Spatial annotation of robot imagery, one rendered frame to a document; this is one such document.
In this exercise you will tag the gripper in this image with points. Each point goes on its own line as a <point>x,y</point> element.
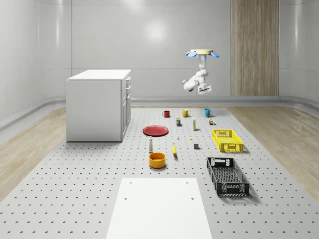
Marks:
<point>205,89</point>

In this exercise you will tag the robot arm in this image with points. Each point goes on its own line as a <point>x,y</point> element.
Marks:
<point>202,64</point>

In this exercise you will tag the blue mug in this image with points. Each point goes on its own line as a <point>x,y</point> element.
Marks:
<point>207,113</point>

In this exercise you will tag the yellow mug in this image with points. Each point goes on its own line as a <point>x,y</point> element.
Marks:
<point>185,113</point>

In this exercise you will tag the puzzle cube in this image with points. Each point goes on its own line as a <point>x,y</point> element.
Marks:
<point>211,122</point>

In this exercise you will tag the yellow and white box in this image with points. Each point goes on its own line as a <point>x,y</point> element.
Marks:
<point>194,124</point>

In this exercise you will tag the flat-sided can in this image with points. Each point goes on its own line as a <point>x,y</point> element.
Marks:
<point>178,122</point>

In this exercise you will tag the red mug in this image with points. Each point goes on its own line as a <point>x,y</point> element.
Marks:
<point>166,114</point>

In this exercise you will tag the grey cube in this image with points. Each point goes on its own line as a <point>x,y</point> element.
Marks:
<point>196,146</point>

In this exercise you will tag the yellow basket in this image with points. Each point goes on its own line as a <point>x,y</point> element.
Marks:
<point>230,147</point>

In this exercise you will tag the red plate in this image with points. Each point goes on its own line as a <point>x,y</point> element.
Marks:
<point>155,130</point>

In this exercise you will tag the banana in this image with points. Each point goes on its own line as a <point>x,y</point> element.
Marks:
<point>174,150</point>

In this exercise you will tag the white bottle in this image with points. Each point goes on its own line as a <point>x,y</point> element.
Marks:
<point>150,147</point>

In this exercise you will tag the yellow bowl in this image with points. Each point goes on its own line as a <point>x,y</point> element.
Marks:
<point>157,163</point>

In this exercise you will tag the dark grey basket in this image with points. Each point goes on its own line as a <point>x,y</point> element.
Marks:
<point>233,188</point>

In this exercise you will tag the white cabinet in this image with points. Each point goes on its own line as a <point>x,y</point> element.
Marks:
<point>94,109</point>

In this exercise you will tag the white board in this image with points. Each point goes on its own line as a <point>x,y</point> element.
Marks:
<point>159,211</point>

